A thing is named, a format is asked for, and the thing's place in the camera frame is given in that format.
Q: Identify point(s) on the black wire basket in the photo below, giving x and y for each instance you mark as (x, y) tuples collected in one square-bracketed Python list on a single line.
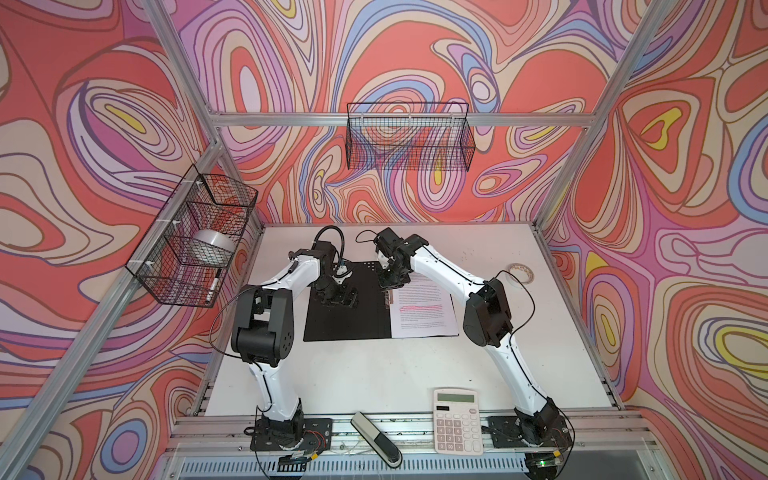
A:
[(185, 258), (409, 136)]

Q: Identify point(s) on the grey black stapler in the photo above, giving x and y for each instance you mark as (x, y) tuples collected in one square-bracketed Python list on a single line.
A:
[(382, 445)]

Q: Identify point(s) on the printed paper files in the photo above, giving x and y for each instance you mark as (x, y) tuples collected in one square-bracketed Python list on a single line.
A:
[(422, 309)]

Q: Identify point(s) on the white tape roll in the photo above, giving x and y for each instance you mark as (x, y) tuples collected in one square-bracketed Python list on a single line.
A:
[(523, 273)]

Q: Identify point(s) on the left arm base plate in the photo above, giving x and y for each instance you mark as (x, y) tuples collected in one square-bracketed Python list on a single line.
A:
[(311, 435)]

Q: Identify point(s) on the blue file folder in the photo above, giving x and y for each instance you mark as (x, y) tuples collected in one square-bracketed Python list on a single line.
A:
[(368, 319)]

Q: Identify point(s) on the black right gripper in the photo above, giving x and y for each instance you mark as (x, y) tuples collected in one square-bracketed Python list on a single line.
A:
[(388, 285)]

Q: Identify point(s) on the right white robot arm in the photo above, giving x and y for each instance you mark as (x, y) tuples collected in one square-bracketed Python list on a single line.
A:
[(486, 322)]

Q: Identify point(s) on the white desk calculator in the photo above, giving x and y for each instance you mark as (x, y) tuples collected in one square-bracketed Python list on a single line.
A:
[(456, 422)]

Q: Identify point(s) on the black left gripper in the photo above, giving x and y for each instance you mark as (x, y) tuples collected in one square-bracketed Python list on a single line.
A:
[(340, 299)]

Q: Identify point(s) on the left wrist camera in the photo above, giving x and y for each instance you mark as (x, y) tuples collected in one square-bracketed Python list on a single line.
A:
[(342, 271)]

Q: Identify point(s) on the black wire basket back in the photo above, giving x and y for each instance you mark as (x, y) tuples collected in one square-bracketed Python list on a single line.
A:
[(409, 136)]

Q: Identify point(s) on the marker pen in basket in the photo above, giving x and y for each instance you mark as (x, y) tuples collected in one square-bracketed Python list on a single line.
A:
[(213, 288)]

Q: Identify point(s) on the black wire basket left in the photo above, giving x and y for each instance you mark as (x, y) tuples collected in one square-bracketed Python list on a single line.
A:
[(185, 258)]

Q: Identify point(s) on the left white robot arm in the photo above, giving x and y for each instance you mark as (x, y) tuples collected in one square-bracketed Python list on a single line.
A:
[(264, 329)]

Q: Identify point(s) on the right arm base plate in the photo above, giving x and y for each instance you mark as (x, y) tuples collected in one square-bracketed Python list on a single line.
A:
[(513, 432)]

